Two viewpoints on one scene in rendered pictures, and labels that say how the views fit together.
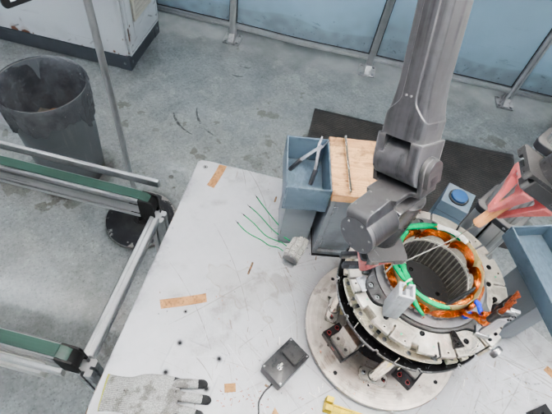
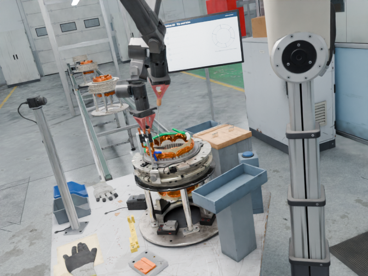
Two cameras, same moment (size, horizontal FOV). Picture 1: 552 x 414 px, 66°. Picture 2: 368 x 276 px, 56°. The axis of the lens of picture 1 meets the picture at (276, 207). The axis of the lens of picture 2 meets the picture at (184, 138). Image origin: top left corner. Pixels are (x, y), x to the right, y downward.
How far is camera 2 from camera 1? 1.56 m
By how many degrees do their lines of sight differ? 63
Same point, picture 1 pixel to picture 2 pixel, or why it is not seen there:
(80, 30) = (279, 132)
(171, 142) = (280, 193)
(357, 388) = (144, 222)
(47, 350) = (106, 173)
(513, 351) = (229, 266)
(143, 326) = (127, 178)
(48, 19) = (269, 126)
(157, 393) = (104, 188)
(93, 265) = not seen: hidden behind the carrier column
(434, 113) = not seen: hidden behind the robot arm
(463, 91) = not seen: outside the picture
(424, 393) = (161, 239)
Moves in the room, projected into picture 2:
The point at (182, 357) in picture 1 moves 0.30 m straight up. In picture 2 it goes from (122, 189) to (109, 137)
